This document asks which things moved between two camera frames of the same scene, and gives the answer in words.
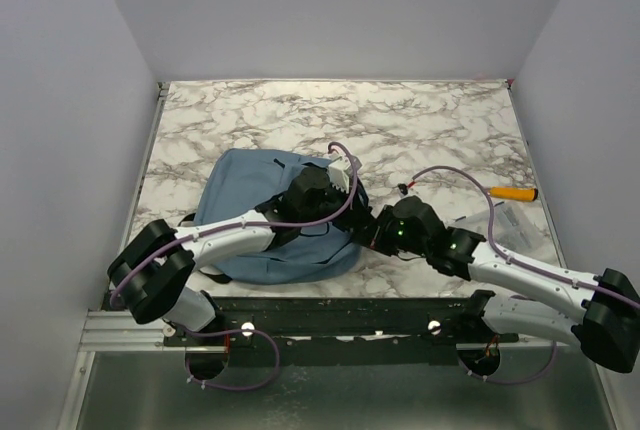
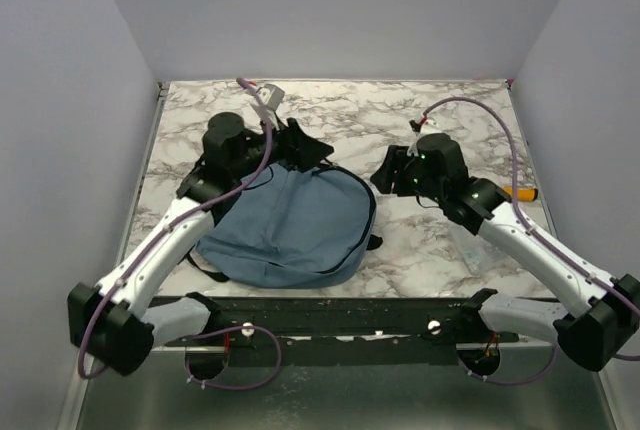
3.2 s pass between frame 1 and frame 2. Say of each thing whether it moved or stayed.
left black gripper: moved
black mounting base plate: stayed
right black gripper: moved
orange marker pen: stayed
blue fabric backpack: stayed
